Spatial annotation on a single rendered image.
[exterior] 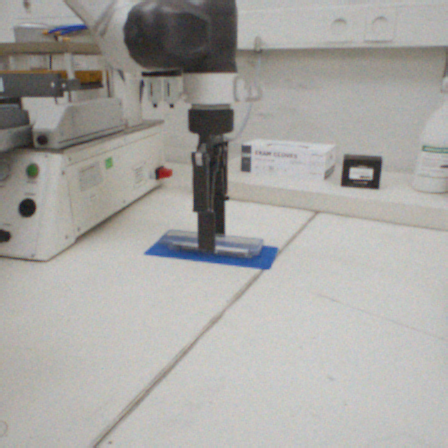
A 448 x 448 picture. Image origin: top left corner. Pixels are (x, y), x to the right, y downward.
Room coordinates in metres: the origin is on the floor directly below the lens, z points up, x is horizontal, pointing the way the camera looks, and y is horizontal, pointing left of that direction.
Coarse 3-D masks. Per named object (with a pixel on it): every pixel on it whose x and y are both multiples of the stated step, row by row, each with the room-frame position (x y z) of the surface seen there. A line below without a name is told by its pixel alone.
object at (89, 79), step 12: (36, 60) 0.95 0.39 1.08; (0, 72) 0.90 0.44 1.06; (12, 72) 0.89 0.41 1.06; (24, 72) 0.88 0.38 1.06; (36, 72) 0.87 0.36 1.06; (48, 72) 0.87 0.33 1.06; (60, 72) 0.87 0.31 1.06; (84, 72) 0.96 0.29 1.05; (96, 72) 1.00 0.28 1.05; (84, 84) 0.95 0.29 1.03; (96, 84) 1.00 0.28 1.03
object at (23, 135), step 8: (16, 128) 0.73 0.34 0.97; (24, 128) 0.74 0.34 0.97; (32, 128) 0.76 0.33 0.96; (0, 136) 0.69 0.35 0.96; (8, 136) 0.70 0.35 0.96; (16, 136) 0.72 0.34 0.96; (24, 136) 0.74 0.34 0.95; (32, 136) 0.76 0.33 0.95; (0, 144) 0.69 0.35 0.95; (8, 144) 0.70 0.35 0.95; (16, 144) 0.72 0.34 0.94; (24, 144) 0.77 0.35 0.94; (32, 144) 0.79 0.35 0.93
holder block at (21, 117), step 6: (0, 114) 0.71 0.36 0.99; (6, 114) 0.72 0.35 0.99; (12, 114) 0.74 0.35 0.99; (18, 114) 0.75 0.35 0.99; (24, 114) 0.76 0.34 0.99; (0, 120) 0.71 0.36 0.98; (6, 120) 0.72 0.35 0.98; (12, 120) 0.73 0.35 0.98; (18, 120) 0.75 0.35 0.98; (24, 120) 0.76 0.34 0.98; (0, 126) 0.70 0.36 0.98; (6, 126) 0.72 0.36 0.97; (12, 126) 0.73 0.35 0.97
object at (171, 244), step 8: (160, 240) 0.71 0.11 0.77; (168, 240) 0.71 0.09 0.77; (264, 240) 0.71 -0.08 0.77; (176, 248) 0.72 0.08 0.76; (184, 248) 0.71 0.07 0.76; (192, 248) 0.71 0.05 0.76; (216, 248) 0.68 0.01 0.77; (224, 248) 0.68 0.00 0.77; (232, 248) 0.68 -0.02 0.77; (240, 256) 0.68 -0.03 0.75; (248, 256) 0.68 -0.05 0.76
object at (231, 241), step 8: (168, 232) 0.75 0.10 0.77; (176, 232) 0.75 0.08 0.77; (184, 232) 0.75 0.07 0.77; (192, 232) 0.75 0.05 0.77; (176, 240) 0.71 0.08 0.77; (184, 240) 0.71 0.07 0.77; (192, 240) 0.71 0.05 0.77; (216, 240) 0.71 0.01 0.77; (224, 240) 0.71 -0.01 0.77; (232, 240) 0.71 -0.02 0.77; (240, 240) 0.71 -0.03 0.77; (248, 240) 0.71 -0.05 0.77; (256, 240) 0.71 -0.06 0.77; (240, 248) 0.67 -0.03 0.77; (248, 248) 0.67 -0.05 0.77; (256, 248) 0.67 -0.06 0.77
